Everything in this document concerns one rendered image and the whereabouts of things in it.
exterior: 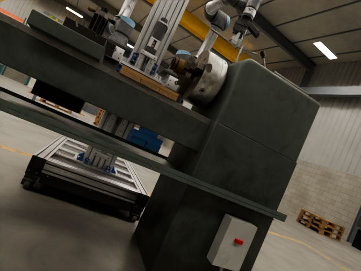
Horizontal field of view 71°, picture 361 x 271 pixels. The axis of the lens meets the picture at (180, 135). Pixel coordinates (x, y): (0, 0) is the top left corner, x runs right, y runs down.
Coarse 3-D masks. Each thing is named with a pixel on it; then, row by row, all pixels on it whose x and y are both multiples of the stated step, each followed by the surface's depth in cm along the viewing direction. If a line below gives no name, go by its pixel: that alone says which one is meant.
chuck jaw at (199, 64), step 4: (188, 64) 138; (192, 64) 136; (196, 64) 135; (200, 64) 133; (204, 64) 133; (184, 68) 138; (188, 68) 138; (192, 68) 136; (196, 68) 134; (200, 68) 132; (204, 68) 134; (208, 68) 133; (188, 72) 141; (192, 72) 139; (196, 72) 138; (200, 72) 136; (208, 72) 133
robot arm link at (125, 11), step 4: (128, 0) 198; (132, 0) 199; (136, 0) 202; (124, 4) 198; (128, 4) 198; (132, 4) 200; (124, 8) 198; (128, 8) 198; (132, 8) 201; (120, 12) 198; (124, 12) 198; (128, 12) 199; (116, 16) 197; (120, 16) 196; (128, 16) 201; (116, 20) 196; (112, 24) 196; (112, 28) 196; (112, 32) 200
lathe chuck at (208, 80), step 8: (200, 56) 148; (208, 56) 135; (216, 56) 139; (208, 64) 133; (216, 64) 135; (216, 72) 134; (192, 80) 143; (200, 80) 132; (208, 80) 133; (216, 80) 134; (192, 88) 137; (200, 88) 134; (208, 88) 134; (184, 96) 144; (192, 96) 138; (200, 96) 137; (192, 104) 148
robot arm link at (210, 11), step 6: (216, 0) 174; (222, 0) 166; (228, 0) 161; (234, 0) 161; (210, 6) 185; (216, 6) 177; (222, 6) 173; (234, 6) 165; (204, 12) 196; (210, 12) 191; (210, 18) 199
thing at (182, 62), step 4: (172, 60) 143; (176, 60) 138; (180, 60) 139; (184, 60) 142; (172, 64) 138; (176, 64) 138; (180, 64) 139; (184, 64) 139; (172, 68) 140; (176, 68) 139; (180, 68) 139; (176, 72) 141; (180, 72) 140; (184, 72) 142
